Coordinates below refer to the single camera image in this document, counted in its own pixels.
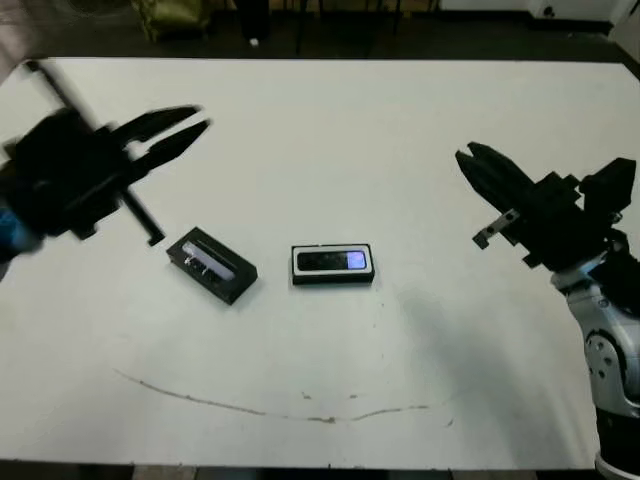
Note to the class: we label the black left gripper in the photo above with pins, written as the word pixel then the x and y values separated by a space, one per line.
pixel 65 175

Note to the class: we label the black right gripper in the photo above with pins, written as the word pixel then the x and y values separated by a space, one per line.
pixel 555 225

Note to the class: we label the black box lid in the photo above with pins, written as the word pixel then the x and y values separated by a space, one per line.
pixel 220 272

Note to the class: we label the slim black camera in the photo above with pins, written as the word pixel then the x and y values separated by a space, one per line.
pixel 320 260

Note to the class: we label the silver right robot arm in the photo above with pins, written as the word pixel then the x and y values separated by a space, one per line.
pixel 605 350

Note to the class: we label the black box with white insert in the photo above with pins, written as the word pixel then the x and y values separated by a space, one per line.
pixel 330 280

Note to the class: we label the olive green bag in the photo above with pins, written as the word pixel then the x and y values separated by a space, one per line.
pixel 172 17

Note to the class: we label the black metal chair legs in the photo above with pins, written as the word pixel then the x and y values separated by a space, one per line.
pixel 300 30

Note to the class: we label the white cabinet with black knob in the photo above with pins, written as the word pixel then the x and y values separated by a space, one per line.
pixel 570 12

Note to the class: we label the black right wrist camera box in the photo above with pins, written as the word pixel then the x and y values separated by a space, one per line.
pixel 610 187

